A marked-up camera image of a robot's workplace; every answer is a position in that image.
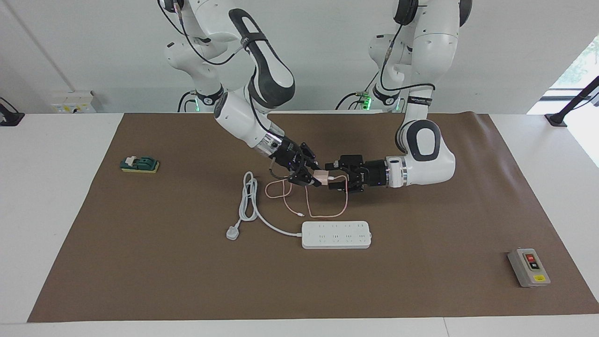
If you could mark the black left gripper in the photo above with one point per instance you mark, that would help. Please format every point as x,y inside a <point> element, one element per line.
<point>372,173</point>

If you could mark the black angled stand with clamp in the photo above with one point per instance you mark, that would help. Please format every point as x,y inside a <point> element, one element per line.
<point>557,119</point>

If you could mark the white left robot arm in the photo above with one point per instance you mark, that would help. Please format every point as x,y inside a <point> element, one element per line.
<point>430,168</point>

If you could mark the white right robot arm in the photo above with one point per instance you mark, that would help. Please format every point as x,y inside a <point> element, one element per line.
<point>236,117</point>

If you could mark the white power strip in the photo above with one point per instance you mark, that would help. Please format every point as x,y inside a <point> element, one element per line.
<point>337,235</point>

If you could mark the grey push button switch box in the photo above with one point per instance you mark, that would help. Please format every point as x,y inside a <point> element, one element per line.
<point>531,269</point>

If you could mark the white wall socket box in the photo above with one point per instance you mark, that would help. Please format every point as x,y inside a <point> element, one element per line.
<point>70,100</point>

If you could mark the brown table mat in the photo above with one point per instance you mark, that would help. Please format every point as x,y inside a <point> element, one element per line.
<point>327,290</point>

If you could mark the bright window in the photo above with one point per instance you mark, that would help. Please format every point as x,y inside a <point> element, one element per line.
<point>582,65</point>

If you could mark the black table clamp mount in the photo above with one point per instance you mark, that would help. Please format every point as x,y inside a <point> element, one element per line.
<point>11,119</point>

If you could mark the pink charger adapter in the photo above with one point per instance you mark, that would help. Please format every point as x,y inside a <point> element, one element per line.
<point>322,177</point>

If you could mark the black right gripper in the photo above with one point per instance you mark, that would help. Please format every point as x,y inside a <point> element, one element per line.
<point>290,158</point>

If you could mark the green knife switch yellow base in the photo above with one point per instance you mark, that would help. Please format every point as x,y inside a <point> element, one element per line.
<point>142,164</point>

